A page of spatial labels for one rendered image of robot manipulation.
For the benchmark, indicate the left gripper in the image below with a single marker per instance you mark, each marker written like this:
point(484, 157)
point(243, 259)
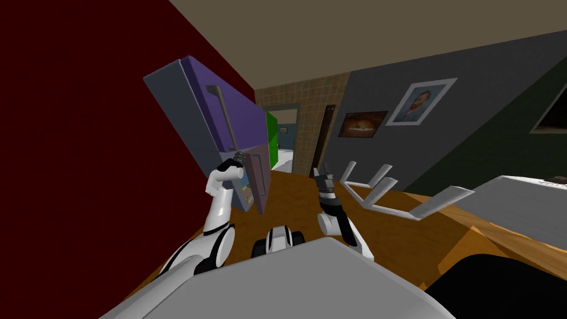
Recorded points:
point(239, 157)

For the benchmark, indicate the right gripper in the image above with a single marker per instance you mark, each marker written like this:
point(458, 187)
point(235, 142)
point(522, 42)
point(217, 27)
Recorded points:
point(325, 182)

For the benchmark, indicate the mauve fridge door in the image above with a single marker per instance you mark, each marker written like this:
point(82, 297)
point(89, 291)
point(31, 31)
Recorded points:
point(256, 181)

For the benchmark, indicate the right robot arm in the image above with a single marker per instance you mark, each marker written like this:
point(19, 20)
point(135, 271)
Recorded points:
point(333, 210)

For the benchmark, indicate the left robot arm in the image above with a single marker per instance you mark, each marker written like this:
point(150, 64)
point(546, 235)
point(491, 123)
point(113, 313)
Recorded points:
point(220, 208)

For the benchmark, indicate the dark brown door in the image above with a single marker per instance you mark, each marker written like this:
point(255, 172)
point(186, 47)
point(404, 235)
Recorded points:
point(322, 137)

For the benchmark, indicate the green door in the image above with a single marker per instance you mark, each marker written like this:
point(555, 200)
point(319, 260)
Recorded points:
point(272, 137)

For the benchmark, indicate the purple fridge door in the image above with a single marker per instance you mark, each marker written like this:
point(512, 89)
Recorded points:
point(239, 115)

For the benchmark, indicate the dark orange picture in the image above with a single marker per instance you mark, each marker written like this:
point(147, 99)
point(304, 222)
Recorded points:
point(362, 124)

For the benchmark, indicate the grey fridge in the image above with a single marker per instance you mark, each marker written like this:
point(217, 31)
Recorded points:
point(186, 119)

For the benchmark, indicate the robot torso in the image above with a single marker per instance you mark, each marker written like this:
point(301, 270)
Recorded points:
point(292, 283)

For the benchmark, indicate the white framed portrait picture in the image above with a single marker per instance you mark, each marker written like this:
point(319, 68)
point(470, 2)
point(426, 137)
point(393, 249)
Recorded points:
point(418, 103)

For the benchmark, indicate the grey table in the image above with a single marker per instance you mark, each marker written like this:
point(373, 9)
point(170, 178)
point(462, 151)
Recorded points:
point(522, 212)

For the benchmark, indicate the white chair frame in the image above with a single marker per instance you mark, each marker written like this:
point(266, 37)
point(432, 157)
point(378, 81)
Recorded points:
point(385, 206)

